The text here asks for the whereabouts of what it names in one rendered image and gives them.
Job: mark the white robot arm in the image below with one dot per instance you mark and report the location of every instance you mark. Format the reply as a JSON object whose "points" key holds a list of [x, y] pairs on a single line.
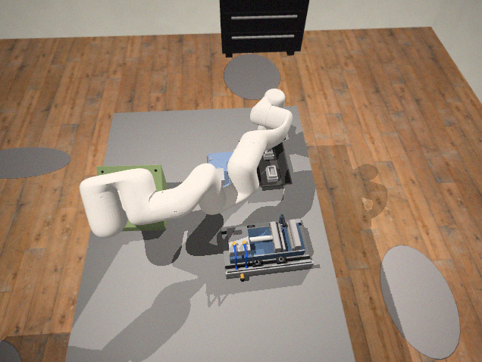
{"points": [[141, 204]]}

